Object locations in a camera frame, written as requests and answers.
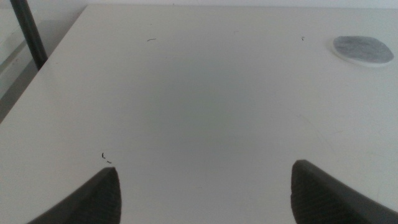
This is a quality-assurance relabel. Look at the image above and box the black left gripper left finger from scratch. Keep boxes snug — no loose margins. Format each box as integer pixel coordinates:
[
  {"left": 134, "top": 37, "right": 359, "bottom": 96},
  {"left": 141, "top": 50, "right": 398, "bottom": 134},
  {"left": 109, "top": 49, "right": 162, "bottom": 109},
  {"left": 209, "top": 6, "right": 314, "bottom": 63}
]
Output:
[{"left": 27, "top": 167, "right": 123, "bottom": 224}]

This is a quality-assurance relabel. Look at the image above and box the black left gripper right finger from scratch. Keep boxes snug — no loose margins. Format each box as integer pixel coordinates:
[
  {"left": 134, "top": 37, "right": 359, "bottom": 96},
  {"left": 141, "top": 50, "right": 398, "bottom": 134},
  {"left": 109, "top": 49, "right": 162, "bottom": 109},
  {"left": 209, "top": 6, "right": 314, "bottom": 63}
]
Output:
[{"left": 290, "top": 159, "right": 398, "bottom": 224}]

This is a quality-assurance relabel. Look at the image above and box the round grey cup mat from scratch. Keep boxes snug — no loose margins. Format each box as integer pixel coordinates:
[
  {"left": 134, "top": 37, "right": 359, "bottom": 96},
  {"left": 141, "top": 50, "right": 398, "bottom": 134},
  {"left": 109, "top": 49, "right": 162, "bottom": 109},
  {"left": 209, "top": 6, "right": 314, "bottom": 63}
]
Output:
[{"left": 331, "top": 35, "right": 395, "bottom": 68}]

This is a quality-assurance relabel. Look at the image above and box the black metal pole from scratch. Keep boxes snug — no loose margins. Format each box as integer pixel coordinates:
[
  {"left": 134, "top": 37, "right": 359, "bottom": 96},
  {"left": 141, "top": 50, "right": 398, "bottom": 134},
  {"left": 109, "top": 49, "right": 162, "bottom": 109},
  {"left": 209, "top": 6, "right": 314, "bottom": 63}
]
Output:
[{"left": 9, "top": 0, "right": 49, "bottom": 71}]

